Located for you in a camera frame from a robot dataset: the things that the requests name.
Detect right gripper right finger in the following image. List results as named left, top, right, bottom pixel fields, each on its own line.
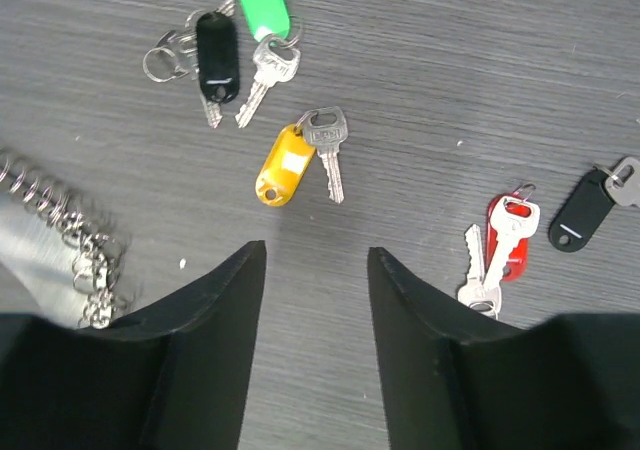
left=367, top=247, right=639, bottom=449

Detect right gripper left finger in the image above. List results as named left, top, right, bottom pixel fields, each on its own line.
left=1, top=241, right=267, bottom=449

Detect metal keyring holder blue handle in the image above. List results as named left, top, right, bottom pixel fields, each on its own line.
left=1, top=146, right=129, bottom=330

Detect red tagged keys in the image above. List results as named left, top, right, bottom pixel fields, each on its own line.
left=457, top=183, right=540, bottom=320

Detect yellow tagged key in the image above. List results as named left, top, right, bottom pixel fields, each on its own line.
left=255, top=106, right=349, bottom=207

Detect black tagged key bunch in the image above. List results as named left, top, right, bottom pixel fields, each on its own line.
left=142, top=0, right=240, bottom=129

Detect green tagged key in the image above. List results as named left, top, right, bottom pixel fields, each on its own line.
left=235, top=0, right=301, bottom=128

